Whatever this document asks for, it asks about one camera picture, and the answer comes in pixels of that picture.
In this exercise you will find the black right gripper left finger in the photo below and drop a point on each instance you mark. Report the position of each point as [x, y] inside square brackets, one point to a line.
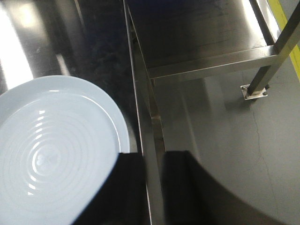
[121, 199]

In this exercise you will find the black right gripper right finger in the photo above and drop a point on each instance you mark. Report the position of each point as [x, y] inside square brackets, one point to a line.
[192, 197]

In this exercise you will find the light blue plate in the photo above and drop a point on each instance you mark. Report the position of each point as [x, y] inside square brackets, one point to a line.
[60, 137]

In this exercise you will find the steel table crossbar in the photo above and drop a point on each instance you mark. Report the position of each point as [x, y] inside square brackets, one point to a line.
[216, 65]

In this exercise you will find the steel table leg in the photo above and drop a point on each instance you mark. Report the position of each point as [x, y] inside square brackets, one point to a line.
[285, 43]

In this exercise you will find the yellow floor tape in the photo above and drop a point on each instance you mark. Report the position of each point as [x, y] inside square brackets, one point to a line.
[282, 20]

